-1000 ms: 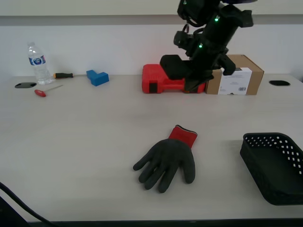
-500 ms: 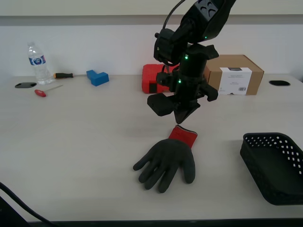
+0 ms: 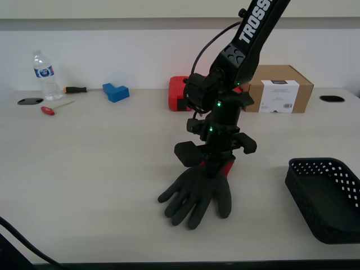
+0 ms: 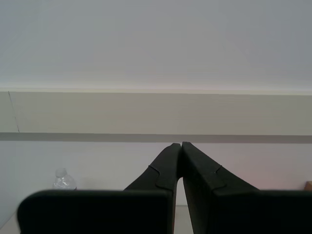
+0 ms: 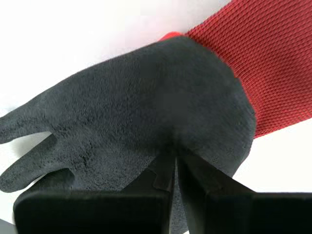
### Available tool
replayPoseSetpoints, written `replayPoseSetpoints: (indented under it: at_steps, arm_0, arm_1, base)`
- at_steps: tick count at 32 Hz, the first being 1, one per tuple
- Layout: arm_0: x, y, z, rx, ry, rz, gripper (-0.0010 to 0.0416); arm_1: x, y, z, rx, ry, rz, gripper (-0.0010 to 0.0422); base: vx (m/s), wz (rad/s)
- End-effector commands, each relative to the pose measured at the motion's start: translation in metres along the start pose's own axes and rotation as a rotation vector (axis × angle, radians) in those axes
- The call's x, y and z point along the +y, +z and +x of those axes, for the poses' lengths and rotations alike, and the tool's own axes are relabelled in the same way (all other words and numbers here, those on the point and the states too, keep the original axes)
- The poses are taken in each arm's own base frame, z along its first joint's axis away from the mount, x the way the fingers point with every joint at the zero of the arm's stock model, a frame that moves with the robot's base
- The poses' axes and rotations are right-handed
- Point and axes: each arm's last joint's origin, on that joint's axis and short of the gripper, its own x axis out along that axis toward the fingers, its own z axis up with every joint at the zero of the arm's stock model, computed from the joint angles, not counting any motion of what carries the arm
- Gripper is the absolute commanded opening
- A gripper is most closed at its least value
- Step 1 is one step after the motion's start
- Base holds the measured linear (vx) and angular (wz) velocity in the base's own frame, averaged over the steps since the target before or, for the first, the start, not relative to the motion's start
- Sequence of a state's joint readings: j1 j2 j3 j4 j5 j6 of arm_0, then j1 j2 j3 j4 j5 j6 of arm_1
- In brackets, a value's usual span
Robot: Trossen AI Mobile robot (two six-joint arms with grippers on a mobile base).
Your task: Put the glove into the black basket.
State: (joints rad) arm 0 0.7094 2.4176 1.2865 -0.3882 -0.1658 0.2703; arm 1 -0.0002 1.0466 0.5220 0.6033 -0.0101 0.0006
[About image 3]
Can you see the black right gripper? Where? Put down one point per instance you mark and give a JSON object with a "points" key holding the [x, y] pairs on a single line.
{"points": [[222, 140]]}

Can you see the black red work glove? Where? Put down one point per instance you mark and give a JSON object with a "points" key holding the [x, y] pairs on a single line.
{"points": [[199, 197]]}

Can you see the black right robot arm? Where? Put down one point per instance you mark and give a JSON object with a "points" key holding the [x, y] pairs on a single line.
{"points": [[250, 36]]}

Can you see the black perforated plastic basket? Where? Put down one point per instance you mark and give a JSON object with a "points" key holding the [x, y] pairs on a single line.
{"points": [[323, 197]]}

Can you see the red plastic tool case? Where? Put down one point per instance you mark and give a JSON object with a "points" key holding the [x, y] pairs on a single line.
{"points": [[177, 90]]}

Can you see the cardboard box with white label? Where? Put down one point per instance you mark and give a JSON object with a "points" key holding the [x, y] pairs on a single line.
{"points": [[303, 92]]}

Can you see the blue plastic block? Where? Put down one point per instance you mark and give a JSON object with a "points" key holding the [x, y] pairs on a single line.
{"points": [[115, 94]]}

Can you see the clear plastic water bottle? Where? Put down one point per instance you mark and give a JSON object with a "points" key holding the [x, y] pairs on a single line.
{"points": [[46, 84]]}

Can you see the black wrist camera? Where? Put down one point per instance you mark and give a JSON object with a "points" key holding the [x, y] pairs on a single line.
{"points": [[195, 125]]}

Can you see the black robot frame part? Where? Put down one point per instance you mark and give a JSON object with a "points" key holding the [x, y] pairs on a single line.
{"points": [[5, 258]]}

